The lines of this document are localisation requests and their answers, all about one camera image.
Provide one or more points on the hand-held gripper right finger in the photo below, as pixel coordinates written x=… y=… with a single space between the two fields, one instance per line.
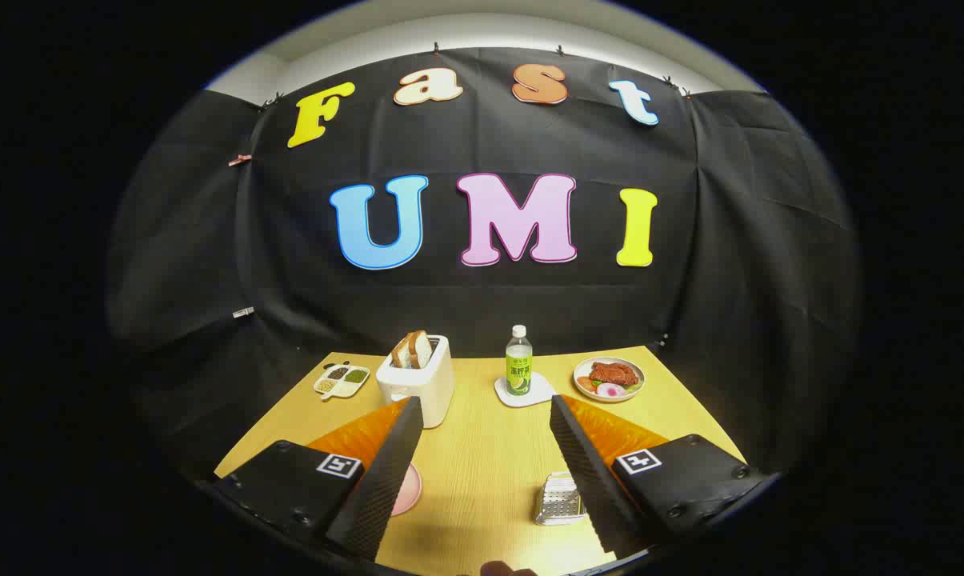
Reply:
x=590 y=480

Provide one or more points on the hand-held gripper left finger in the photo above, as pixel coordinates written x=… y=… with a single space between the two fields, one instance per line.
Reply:
x=386 y=480

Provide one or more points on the pink round plate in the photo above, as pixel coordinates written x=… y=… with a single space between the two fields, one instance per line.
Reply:
x=408 y=490

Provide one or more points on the metal cutlery rack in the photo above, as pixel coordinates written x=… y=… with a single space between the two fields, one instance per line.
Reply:
x=558 y=504

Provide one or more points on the pink and white food slice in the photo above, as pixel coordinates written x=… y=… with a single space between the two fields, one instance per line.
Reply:
x=611 y=390

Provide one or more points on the white square coaster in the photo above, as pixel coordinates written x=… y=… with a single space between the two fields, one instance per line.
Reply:
x=542 y=394

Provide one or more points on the white toaster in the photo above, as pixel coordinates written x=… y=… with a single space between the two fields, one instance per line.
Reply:
x=426 y=388

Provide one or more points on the white food plate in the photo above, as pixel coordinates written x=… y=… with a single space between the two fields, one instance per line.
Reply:
x=638 y=384

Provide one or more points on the white divided condiment dish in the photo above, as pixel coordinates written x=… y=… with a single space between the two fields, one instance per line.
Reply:
x=342 y=381

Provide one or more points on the brown fried meat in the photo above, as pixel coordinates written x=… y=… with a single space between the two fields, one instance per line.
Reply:
x=614 y=373

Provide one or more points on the bread slice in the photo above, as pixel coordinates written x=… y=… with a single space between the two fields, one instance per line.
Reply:
x=422 y=350
x=402 y=354

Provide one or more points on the green label drink bottle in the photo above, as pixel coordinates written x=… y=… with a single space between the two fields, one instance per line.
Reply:
x=518 y=372

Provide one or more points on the metal cloth clip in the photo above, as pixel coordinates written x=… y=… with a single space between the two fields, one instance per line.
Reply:
x=243 y=312

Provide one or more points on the pink cloth clip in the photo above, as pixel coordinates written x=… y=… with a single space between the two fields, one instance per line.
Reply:
x=240 y=160

